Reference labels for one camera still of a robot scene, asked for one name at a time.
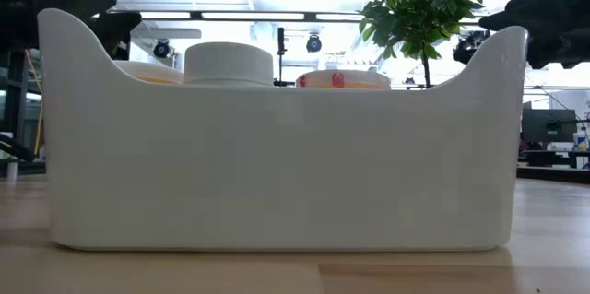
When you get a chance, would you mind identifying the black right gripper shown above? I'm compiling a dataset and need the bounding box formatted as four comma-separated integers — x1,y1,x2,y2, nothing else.
478,0,590,69

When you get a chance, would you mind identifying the orange pill bottle white cap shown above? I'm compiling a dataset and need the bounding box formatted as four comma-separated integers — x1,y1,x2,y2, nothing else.
294,69,393,90

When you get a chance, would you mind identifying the white plastic basket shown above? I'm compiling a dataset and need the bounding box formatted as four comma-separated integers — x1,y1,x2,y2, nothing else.
37,7,529,253

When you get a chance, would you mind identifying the green potted tree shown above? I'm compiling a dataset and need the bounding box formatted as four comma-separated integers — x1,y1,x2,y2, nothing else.
358,0,493,90

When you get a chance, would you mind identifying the black computer monitor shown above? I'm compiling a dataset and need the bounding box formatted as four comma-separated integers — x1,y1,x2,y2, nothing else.
521,108,577,144

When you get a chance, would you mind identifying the dark shelf rack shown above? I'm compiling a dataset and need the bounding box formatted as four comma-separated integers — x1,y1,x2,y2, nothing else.
0,49,45,178

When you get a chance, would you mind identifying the thin black pole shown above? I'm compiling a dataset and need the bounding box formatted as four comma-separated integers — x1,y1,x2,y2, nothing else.
275,26,296,88

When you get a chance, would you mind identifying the dark office desk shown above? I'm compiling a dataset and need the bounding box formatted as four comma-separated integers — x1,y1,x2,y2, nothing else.
515,148,590,184

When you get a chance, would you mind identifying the black camera on stand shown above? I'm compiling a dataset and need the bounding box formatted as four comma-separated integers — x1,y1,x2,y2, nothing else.
453,29,490,65

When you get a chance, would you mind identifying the round black mounted camera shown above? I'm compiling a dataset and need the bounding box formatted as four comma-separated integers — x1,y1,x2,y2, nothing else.
305,33,323,53
152,39,171,59

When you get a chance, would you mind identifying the dark overhead frame rail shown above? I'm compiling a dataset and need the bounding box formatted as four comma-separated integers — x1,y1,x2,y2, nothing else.
112,9,485,23

